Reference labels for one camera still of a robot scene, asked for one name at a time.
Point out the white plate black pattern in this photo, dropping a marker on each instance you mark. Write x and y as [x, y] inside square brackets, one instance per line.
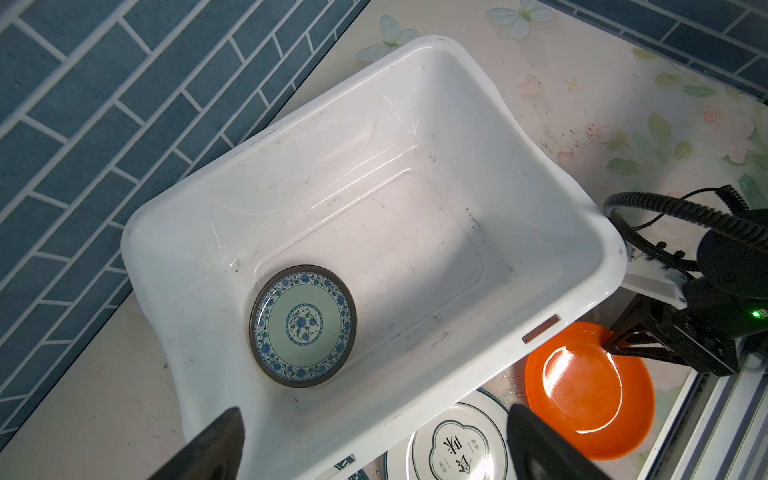
[466, 441]

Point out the orange plate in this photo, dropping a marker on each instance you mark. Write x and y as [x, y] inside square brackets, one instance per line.
[602, 404]

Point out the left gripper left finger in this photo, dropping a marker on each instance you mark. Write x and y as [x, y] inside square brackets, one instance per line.
[215, 453]

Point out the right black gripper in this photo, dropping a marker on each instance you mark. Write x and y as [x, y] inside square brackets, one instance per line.
[715, 333]

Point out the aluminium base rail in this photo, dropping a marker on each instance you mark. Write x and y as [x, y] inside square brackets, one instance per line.
[717, 428]

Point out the white plastic bin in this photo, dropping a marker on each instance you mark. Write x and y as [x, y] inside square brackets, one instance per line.
[464, 247]

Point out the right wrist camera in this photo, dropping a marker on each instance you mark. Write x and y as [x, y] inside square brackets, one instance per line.
[651, 278]

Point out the green patterned plate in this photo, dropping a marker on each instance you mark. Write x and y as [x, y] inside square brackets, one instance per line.
[303, 326]

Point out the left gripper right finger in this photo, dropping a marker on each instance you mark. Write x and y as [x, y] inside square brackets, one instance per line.
[539, 452]

